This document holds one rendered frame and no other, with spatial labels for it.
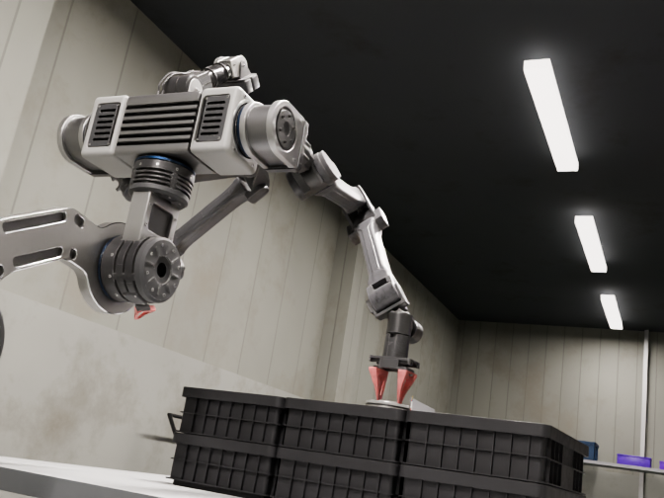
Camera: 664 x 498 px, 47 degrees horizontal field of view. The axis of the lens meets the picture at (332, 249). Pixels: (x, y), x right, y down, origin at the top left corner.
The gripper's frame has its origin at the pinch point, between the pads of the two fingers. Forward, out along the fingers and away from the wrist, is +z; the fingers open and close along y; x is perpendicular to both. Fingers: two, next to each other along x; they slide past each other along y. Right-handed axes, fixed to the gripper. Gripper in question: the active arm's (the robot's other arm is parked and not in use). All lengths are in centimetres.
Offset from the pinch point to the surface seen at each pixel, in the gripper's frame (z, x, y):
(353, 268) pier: -125, -355, 208
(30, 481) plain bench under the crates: 27, 59, 40
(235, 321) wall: -54, -226, 214
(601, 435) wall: -47, -747, 80
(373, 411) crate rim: 3.7, 10.3, -1.3
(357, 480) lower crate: 18.2, 9.6, 0.4
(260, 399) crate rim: 4.4, 10.0, 27.6
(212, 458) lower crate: 19.2, 9.2, 38.3
